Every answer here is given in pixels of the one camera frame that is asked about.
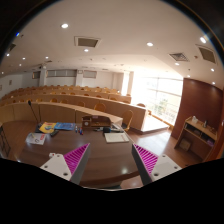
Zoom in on yellow book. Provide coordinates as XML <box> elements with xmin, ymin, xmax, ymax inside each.
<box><xmin>39</xmin><ymin>122</ymin><xmax>55</xmax><ymax>134</ymax></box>

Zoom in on blue book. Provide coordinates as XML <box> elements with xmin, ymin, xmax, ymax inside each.
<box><xmin>54</xmin><ymin>122</ymin><xmax>75</xmax><ymax>131</ymax></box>

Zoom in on wooden chair near desk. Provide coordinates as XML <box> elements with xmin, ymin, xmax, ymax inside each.
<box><xmin>122</xmin><ymin>110</ymin><xmax>133</xmax><ymax>131</ymax></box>

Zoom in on wooden shelf cabinet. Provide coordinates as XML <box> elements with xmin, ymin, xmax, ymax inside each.
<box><xmin>175</xmin><ymin>116</ymin><xmax>217</xmax><ymax>161</ymax></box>

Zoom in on front curved wooden bench desk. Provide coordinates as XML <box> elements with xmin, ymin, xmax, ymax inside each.
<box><xmin>0</xmin><ymin>101</ymin><xmax>148</xmax><ymax>132</ymax></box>

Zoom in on wooden desk organizer box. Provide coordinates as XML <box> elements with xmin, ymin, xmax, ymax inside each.
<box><xmin>82</xmin><ymin>115</ymin><xmax>111</xmax><ymax>129</ymax></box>

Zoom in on wooden chair second row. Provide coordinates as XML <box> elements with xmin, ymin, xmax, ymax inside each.
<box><xmin>94</xmin><ymin>103</ymin><xmax>106</xmax><ymax>112</ymax></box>

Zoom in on white paper pad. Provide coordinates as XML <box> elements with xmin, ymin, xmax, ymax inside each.
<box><xmin>105</xmin><ymin>133</ymin><xmax>129</xmax><ymax>143</ymax></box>

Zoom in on small coloured bottles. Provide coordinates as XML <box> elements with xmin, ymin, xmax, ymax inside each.
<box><xmin>75</xmin><ymin>126</ymin><xmax>84</xmax><ymax>135</ymax></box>

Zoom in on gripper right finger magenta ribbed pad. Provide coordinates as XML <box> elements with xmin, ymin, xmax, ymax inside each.
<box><xmin>131</xmin><ymin>143</ymin><xmax>183</xmax><ymax>187</ymax></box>

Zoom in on black gooseneck microphone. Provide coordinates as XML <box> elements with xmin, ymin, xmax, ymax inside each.
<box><xmin>28</xmin><ymin>100</ymin><xmax>40</xmax><ymax>124</ymax></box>

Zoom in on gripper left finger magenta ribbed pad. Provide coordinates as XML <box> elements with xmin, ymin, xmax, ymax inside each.
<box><xmin>39</xmin><ymin>142</ymin><xmax>91</xmax><ymax>186</ymax></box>

